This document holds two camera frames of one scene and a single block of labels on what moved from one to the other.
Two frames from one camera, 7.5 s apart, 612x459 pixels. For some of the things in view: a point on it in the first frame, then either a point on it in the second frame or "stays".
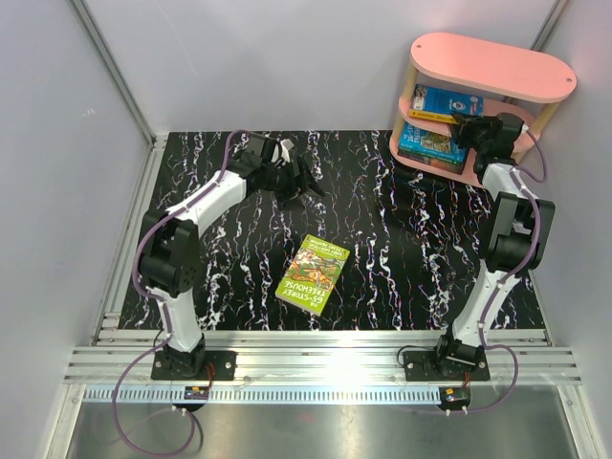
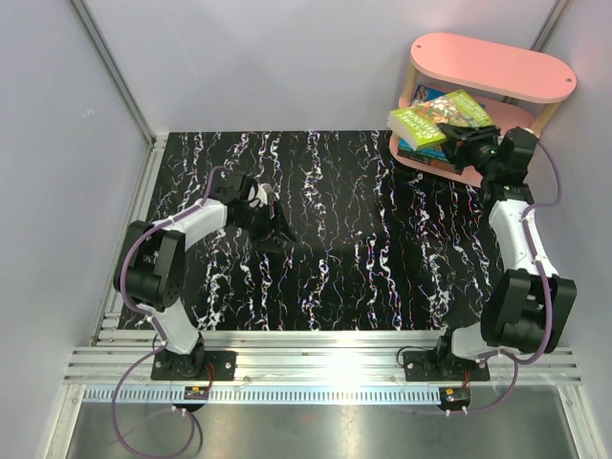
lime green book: x=312 y=274 to x=417 y=126
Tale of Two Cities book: x=451 y=166 stays
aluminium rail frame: x=123 y=356 stays
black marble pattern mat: x=414 y=241 stays
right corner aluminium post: x=545 y=33 stays
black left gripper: x=296 y=184 to x=272 y=228
